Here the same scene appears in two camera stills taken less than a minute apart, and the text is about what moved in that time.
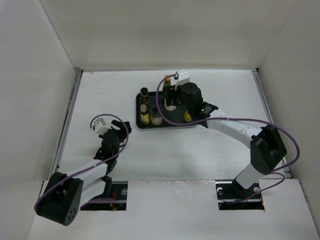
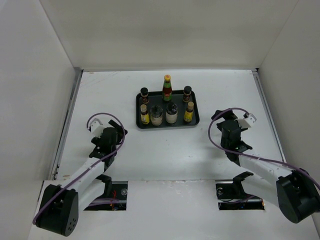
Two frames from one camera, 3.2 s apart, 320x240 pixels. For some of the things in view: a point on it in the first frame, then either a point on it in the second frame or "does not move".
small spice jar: [144, 94] does not move
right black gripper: [174, 94] to [228, 115]
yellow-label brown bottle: [144, 115] does not move
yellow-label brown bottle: [187, 116] does not move
